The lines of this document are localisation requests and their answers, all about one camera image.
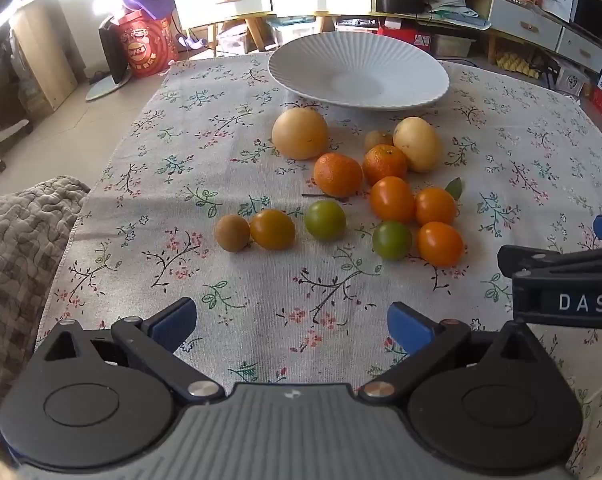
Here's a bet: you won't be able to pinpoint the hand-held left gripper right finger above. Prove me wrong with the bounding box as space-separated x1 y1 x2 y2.
357 301 539 406

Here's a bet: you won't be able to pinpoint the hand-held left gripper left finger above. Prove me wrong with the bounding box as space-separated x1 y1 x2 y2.
41 297 226 406

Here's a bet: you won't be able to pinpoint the orange cherry tomato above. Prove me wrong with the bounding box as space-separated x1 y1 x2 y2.
370 176 416 224
415 187 458 227
417 221 465 268

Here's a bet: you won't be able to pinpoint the green cherry tomato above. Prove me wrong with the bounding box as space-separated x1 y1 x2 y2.
304 200 347 240
372 220 413 261

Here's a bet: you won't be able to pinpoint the yellow-orange cherry tomato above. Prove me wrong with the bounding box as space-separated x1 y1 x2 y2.
250 209 296 251

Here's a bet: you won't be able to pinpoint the oval yellow passion fruit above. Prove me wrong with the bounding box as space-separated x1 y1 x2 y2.
393 116 443 174

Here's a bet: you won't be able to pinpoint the mandarin with twig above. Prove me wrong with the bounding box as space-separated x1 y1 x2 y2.
302 152 364 199

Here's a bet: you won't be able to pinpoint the round yellow passion fruit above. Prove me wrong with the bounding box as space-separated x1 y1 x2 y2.
271 106 330 161

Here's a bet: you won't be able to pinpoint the white ribbed plate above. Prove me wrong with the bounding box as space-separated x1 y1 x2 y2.
267 31 450 112

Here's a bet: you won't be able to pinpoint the floral tablecloth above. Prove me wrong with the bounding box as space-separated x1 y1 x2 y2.
33 55 602 480

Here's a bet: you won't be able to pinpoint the white printed box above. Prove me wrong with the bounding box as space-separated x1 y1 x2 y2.
552 62 590 97

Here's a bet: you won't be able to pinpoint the grey quilted blanket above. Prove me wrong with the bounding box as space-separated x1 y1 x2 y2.
0 176 90 461

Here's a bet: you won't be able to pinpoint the yellow egg tray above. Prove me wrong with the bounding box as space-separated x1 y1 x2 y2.
496 52 542 79

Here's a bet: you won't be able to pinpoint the low cabinet white drawers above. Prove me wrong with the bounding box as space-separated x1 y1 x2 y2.
373 0 602 78

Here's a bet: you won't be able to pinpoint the clear storage box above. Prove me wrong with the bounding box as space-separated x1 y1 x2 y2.
217 22 262 56
272 16 318 47
431 34 474 58

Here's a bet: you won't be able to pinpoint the red printed bucket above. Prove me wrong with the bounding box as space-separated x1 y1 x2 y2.
118 9 180 79

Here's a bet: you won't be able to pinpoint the black panel on round stand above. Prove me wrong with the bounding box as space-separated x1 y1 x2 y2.
85 15 132 103

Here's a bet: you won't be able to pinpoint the purple plastic toy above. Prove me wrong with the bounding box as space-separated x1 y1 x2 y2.
175 31 208 52

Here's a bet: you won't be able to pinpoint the black case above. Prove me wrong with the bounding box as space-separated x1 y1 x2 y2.
376 0 428 16

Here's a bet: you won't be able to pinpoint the wooden side cabinet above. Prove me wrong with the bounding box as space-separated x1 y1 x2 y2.
8 0 79 116

